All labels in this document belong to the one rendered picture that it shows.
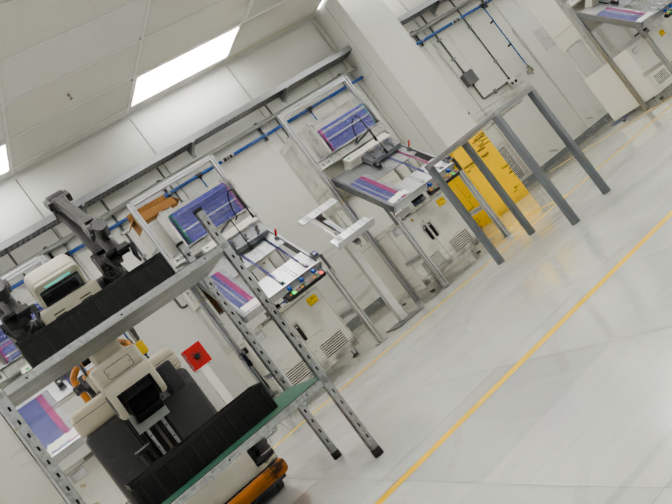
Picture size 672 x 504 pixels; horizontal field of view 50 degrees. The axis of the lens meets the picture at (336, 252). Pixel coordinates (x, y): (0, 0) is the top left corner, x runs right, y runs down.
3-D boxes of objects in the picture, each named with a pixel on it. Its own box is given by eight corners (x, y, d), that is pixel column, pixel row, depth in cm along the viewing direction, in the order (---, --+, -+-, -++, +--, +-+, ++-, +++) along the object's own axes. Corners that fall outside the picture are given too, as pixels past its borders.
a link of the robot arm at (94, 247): (69, 204, 329) (49, 216, 325) (61, 185, 318) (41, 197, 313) (125, 265, 311) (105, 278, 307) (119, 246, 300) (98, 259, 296)
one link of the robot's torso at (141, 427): (139, 435, 321) (106, 390, 322) (190, 395, 333) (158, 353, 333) (144, 433, 297) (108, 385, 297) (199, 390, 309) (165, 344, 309)
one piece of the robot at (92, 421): (147, 529, 339) (42, 387, 340) (238, 453, 362) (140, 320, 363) (155, 536, 309) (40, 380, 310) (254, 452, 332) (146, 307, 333)
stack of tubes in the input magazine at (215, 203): (245, 208, 548) (224, 180, 548) (190, 243, 525) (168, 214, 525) (241, 214, 559) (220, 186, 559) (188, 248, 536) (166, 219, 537)
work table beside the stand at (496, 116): (577, 223, 410) (493, 111, 411) (498, 265, 467) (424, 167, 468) (611, 189, 437) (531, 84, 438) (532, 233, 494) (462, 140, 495)
